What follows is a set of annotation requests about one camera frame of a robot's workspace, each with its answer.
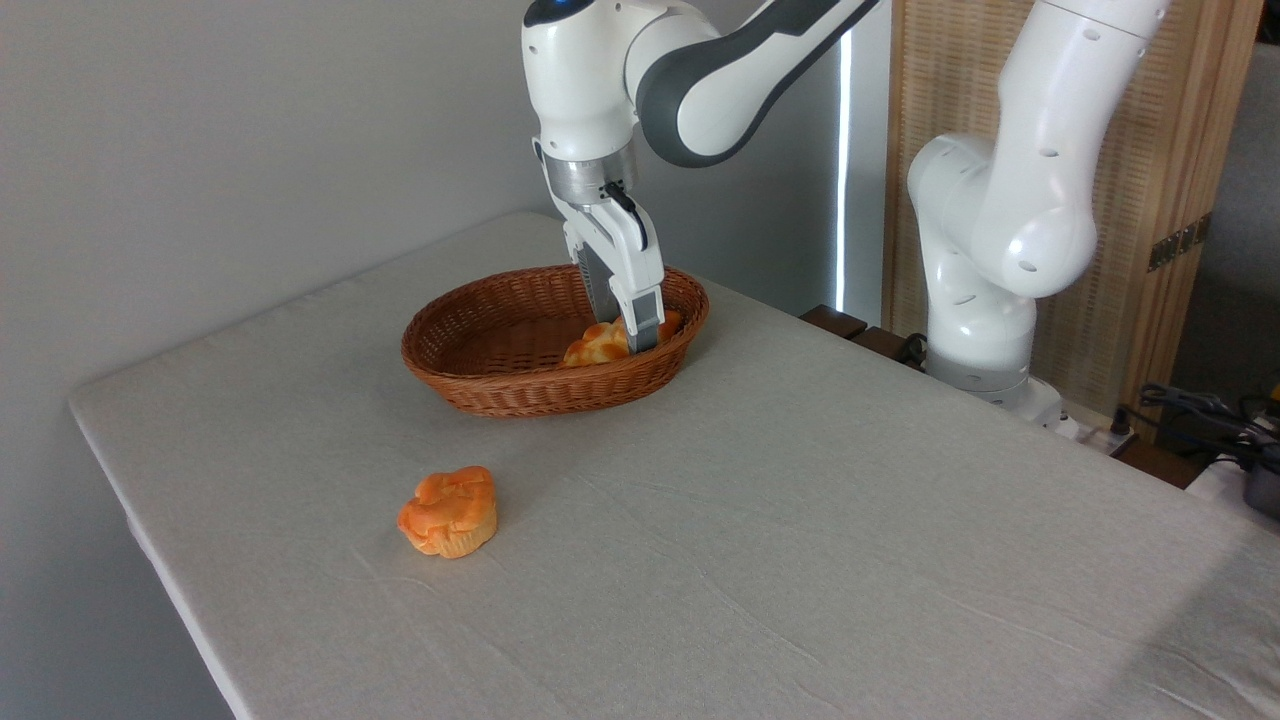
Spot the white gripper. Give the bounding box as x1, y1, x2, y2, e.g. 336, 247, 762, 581
563, 195, 666, 354

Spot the brown oval wicker basket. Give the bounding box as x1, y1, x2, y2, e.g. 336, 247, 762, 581
401, 264, 710, 418

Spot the metal screen hinge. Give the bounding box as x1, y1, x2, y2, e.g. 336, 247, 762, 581
1148, 213, 1213, 273

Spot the dark brown wooden furniture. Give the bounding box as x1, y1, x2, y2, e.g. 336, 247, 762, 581
800, 305, 926, 373

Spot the orange muffin-shaped bread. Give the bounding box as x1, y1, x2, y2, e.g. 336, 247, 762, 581
397, 466, 498, 559

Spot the braided golden bread loaf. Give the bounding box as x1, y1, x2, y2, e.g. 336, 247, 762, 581
563, 310, 684, 367

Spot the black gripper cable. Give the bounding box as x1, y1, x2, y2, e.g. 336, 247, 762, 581
604, 182, 651, 251

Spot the black cable bundle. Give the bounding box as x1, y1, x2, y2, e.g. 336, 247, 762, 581
1115, 383, 1280, 471

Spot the light grey tablecloth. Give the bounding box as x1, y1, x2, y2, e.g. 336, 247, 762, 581
68, 210, 1280, 720

